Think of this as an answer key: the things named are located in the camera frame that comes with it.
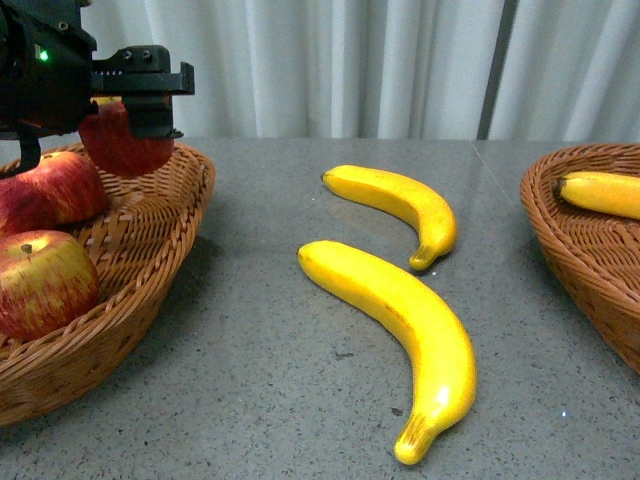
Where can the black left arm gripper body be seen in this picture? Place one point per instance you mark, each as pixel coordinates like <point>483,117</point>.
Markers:
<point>50,76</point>

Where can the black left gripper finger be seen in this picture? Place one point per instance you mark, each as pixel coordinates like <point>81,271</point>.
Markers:
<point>151,117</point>

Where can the small curved yellow banana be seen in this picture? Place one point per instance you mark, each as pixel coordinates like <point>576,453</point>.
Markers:
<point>409,200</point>

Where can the large yellow banana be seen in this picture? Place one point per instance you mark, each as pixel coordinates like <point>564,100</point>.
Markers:
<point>438,346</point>

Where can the white curtain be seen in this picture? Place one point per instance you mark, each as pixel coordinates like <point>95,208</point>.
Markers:
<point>438,70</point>

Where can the left brown wicker basket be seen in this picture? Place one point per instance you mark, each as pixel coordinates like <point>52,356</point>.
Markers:
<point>137,245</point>

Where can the brown wicker basket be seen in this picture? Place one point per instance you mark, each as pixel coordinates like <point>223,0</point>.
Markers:
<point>594,256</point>
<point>137,245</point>

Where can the dark red apple left edge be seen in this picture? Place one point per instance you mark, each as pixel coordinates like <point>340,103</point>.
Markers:
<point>24,208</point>

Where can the red yellow apple front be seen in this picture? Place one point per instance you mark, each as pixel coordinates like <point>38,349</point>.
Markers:
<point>47,281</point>

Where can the right brown wicker basket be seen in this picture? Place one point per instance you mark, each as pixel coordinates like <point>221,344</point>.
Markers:
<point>594,256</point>

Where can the straight yellow banana in basket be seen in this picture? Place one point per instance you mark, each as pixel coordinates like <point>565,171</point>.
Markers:
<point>607,193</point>

